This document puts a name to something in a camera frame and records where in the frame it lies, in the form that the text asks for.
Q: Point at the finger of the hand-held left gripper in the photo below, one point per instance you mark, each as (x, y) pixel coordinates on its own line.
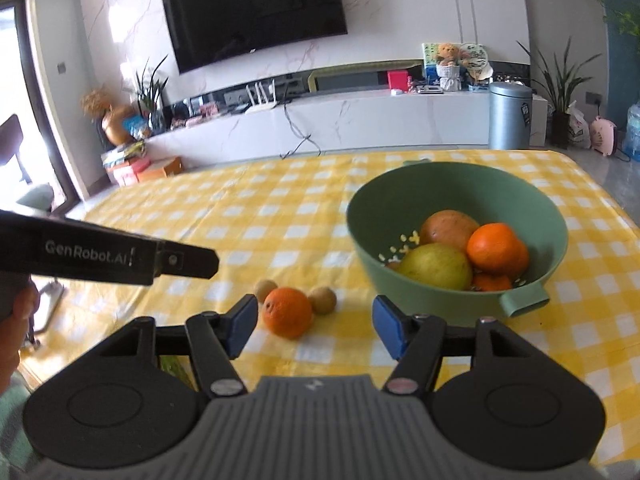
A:
(192, 260)

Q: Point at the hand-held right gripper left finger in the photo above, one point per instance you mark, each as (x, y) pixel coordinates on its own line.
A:
(242, 325)

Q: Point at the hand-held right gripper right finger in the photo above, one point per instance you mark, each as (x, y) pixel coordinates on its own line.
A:
(387, 325)

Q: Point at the green colander bowl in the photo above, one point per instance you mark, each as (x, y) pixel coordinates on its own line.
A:
(430, 305)

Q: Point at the yellow-green pear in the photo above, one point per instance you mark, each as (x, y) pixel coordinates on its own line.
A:
(435, 266)

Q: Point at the person's left hand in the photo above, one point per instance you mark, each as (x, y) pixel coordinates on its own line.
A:
(20, 330)

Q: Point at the brown longan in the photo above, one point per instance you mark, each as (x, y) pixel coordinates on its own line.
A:
(265, 291)
(322, 301)

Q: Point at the white phone stand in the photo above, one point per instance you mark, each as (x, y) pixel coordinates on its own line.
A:
(50, 305)

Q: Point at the green upholstered seat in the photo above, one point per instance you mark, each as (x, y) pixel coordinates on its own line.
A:
(37, 196)

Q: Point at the scattered yellow kernels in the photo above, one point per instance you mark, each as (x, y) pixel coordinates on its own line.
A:
(400, 247)

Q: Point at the green cucumber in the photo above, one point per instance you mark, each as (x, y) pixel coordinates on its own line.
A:
(175, 367)

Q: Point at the orange cardboard box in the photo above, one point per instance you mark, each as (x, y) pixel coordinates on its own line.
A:
(160, 170)

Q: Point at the yellow checkered tablecloth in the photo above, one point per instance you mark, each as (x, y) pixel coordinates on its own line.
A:
(280, 210)

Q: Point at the stack of books and boxes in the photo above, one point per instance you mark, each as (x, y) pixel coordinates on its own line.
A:
(125, 165)

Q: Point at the small orange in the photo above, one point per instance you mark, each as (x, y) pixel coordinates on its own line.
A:
(492, 283)

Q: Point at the brown mango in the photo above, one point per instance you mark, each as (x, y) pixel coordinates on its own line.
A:
(445, 227)

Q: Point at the dark wooden chair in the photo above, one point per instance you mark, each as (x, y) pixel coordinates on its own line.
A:
(12, 145)

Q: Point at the copper vase with dried flowers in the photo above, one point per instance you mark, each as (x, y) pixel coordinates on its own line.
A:
(114, 127)

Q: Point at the blue snack bag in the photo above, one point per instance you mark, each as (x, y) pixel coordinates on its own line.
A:
(136, 127)

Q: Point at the green plant in dark vase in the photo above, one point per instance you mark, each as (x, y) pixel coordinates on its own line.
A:
(150, 105)

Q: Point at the white router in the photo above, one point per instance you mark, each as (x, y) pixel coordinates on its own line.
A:
(261, 105)

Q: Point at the teal plaid cloth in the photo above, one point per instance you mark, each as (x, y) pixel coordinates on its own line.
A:
(12, 430)

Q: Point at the white marble media cabinet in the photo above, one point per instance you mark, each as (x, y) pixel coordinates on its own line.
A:
(375, 120)

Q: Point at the grey trash can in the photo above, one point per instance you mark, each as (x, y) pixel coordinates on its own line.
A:
(510, 120)

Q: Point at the red box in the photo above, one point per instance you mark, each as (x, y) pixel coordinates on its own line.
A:
(397, 81)

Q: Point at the white flower basket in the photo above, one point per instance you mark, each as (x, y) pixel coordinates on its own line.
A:
(448, 79)

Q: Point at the tall potted plant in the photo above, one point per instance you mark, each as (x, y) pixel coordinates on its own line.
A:
(560, 125)

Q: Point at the green picture card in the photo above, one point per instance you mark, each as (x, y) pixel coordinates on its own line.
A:
(430, 60)

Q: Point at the white plastic bag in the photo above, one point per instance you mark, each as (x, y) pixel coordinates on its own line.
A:
(579, 130)

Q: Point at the brown teddy bear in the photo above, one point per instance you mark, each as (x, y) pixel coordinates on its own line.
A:
(447, 54)

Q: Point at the round paper fan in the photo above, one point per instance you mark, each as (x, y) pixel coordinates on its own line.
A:
(475, 60)

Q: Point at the pink pig-shaped appliance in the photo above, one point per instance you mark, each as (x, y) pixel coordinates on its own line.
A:
(605, 137)

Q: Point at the blue water bottle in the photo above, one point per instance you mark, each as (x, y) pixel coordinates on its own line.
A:
(632, 135)

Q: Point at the black wall television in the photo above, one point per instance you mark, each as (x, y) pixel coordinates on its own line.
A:
(255, 15)

